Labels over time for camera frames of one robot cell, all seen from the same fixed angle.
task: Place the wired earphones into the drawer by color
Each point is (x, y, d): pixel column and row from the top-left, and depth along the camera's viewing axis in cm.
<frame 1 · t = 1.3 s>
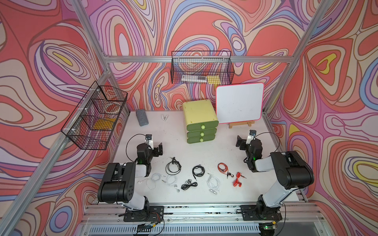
left hand: (155, 143, 94), fingers open
right hand: (246, 139, 96), fingers open
yellow green drawer cabinet: (201, 121, 87), point 23 cm above the table
top green drawer: (203, 126, 88), point 20 cm above the table
middle green drawer: (200, 133, 93), point 13 cm above the table
bottom green drawer: (200, 139, 99), point 5 cm above the table
pink framed whiteboard: (236, 103, 104), point 18 cm above the table
wooden easel stand: (248, 123, 107), point 6 cm above the table
grey sponge block: (142, 117, 115), point 4 cm above the table
white clip: (164, 118, 115), point 3 cm above the table
black earphones upper left: (173, 167, 92), on the table
black earphones centre: (198, 171, 90), on the table
black earphones lower: (188, 184, 84), on the table
white earphones far left: (160, 176, 88), on the table
white earphones middle left: (172, 180, 86), on the table
white earphones right: (214, 184, 85), on the table
red earphones coiled: (223, 168, 91), on the table
red earphones bundled: (236, 182, 84), point 2 cm above the table

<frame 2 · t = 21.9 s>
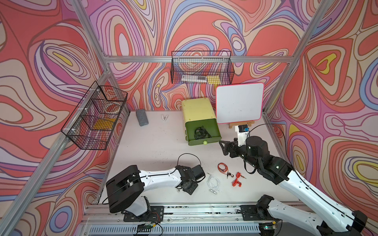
left hand: (192, 188, 82), fingers closed
right hand: (227, 144, 71), fingers open
black earphones upper left: (200, 133, 90), point 16 cm above the table
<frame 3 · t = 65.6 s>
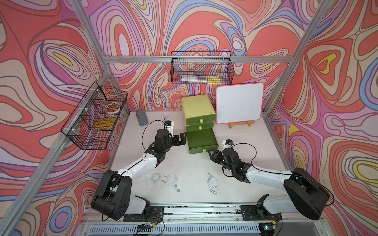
left hand: (181, 133, 86), fingers open
right hand: (212, 156, 87), fingers open
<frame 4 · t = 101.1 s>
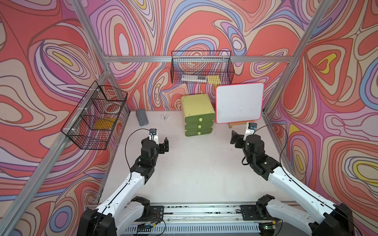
left hand: (159, 137, 82), fingers open
right hand: (241, 135, 79), fingers open
bottom green drawer: (193, 132, 103), point 5 cm above the table
